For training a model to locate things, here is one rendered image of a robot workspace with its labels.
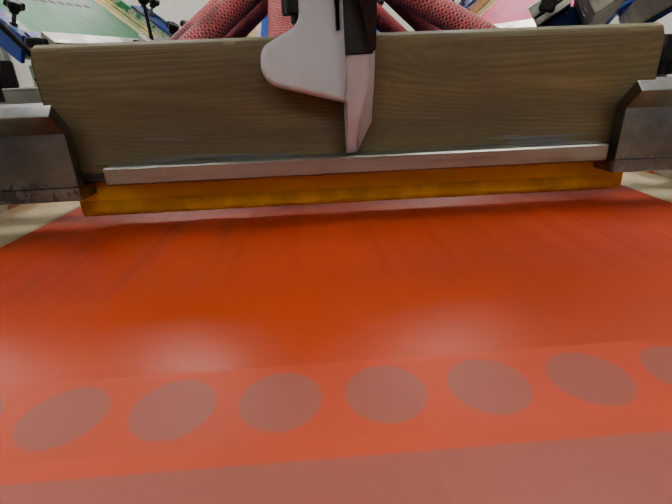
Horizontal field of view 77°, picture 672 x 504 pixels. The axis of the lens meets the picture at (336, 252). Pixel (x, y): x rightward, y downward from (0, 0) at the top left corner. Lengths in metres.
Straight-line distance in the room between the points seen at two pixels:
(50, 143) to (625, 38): 0.33
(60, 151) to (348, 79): 0.16
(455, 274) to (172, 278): 0.13
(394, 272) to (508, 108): 0.14
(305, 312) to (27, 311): 0.11
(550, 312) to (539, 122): 0.15
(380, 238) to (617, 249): 0.12
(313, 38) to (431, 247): 0.12
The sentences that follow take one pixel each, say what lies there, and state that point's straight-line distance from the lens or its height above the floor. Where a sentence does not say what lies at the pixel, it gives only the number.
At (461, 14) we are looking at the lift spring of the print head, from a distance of 0.91.
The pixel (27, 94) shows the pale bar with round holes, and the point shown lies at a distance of 0.56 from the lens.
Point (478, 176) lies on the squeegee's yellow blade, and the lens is 0.30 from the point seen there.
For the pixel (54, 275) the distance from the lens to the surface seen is 0.24.
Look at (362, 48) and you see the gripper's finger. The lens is 0.23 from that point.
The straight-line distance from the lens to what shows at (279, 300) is 0.17.
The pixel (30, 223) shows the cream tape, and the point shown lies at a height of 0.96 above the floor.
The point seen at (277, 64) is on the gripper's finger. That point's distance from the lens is 0.24.
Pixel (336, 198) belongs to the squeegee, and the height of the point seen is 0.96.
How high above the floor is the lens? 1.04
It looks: 22 degrees down
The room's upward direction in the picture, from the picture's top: 2 degrees counter-clockwise
